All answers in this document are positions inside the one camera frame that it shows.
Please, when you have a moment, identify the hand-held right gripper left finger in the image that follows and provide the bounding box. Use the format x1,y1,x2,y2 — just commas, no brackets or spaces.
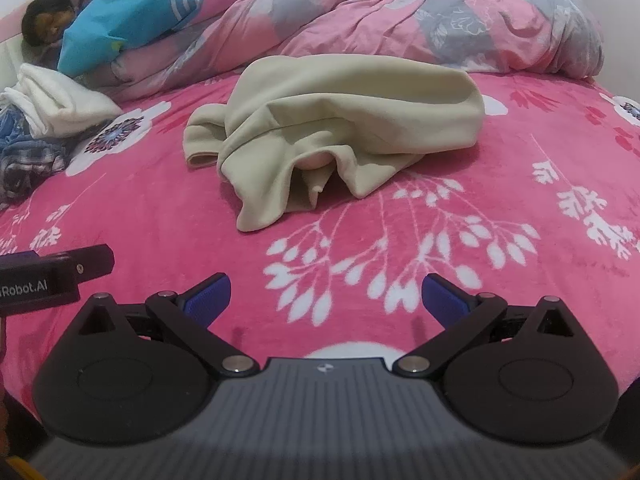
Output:
75,272,260,377

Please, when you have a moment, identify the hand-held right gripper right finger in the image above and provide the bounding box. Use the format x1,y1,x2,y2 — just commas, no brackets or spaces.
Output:
392,273,576,378

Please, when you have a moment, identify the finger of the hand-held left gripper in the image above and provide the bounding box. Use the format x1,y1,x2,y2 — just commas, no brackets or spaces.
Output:
35,243,115,284

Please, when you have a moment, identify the beige jacket with black trim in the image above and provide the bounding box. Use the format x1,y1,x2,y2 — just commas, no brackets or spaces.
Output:
183,53,487,234

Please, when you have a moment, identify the pink floral blanket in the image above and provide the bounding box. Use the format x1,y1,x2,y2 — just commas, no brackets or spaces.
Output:
0,69,640,413

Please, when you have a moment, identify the plaid cloth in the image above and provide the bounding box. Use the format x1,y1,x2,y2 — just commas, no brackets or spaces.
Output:
0,141,72,207

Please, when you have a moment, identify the white folded cloth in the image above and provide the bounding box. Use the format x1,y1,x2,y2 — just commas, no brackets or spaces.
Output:
0,62,124,139

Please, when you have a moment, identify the cream pink bed headboard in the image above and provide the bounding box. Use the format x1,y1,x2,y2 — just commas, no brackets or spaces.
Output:
0,9,32,92

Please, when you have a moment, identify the dark brown plush toy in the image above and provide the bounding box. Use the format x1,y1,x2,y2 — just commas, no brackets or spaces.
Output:
21,0,121,50

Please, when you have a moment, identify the blue pillow with white stripes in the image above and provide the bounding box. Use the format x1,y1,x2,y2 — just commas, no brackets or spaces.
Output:
57,0,206,77

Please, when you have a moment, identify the pink grey floral duvet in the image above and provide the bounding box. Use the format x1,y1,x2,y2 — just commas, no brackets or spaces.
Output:
82,0,605,99

